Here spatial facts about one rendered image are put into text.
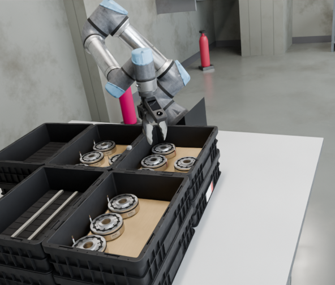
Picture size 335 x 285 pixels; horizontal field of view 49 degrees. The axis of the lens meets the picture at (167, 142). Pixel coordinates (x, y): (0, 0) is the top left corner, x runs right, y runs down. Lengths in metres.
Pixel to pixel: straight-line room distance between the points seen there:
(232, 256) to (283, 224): 0.23
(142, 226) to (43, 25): 2.87
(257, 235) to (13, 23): 2.83
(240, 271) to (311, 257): 1.13
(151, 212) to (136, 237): 0.12
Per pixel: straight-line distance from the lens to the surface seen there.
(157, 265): 1.03
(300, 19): 7.29
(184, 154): 1.56
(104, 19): 1.74
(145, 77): 1.35
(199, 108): 1.84
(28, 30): 3.65
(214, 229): 1.34
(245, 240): 1.29
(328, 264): 2.26
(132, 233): 1.17
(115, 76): 1.47
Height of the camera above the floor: 1.54
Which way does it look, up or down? 25 degrees down
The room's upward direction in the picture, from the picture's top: 9 degrees counter-clockwise
